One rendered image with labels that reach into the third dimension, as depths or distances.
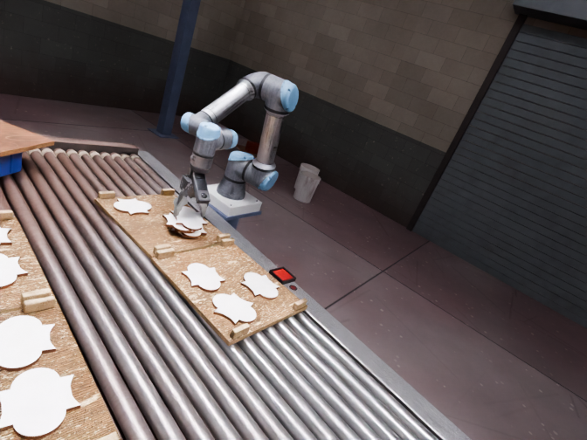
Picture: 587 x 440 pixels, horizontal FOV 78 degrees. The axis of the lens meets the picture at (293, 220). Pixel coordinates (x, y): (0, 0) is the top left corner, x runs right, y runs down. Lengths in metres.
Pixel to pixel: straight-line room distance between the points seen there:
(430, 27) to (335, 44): 1.49
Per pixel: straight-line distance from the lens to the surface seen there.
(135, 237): 1.36
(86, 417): 0.86
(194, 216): 1.44
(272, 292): 1.24
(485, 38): 5.87
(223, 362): 1.00
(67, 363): 0.94
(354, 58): 6.42
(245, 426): 0.91
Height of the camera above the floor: 1.63
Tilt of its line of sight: 22 degrees down
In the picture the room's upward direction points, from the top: 21 degrees clockwise
